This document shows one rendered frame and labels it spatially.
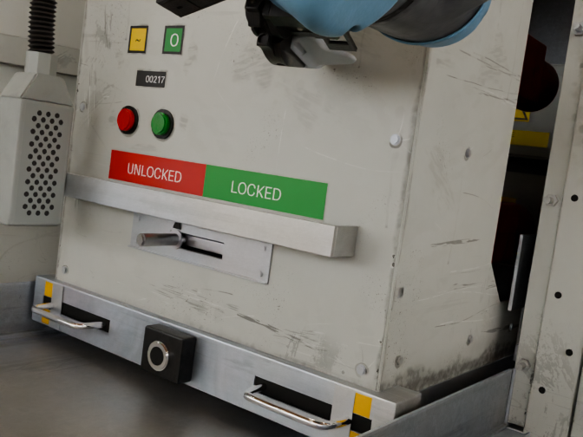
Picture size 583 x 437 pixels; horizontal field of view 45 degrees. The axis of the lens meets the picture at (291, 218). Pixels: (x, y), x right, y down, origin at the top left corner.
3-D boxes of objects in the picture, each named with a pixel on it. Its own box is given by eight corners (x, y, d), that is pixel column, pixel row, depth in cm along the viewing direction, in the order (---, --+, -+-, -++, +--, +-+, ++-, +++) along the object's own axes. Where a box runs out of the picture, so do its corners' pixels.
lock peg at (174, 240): (145, 251, 74) (149, 215, 74) (131, 248, 76) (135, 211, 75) (188, 251, 79) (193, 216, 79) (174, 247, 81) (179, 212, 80)
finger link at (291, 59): (301, 82, 62) (265, 36, 54) (285, 81, 63) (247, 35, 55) (313, 33, 63) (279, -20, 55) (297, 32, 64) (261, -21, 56)
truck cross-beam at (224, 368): (386, 470, 62) (396, 403, 61) (30, 319, 94) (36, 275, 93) (413, 455, 66) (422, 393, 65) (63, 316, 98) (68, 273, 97)
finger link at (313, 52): (365, 94, 65) (338, 49, 57) (305, 88, 68) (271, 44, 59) (372, 62, 66) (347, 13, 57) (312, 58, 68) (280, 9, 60)
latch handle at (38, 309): (76, 332, 82) (77, 325, 82) (23, 309, 88) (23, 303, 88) (113, 327, 86) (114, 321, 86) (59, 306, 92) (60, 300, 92)
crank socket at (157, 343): (173, 386, 74) (179, 339, 73) (134, 369, 77) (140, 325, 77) (192, 381, 76) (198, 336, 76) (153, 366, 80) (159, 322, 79)
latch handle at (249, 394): (327, 435, 61) (328, 427, 61) (232, 396, 67) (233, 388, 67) (359, 422, 65) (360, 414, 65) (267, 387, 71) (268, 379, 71)
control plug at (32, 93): (8, 226, 80) (23, 69, 78) (-16, 219, 83) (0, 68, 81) (67, 226, 86) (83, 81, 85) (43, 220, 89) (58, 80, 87)
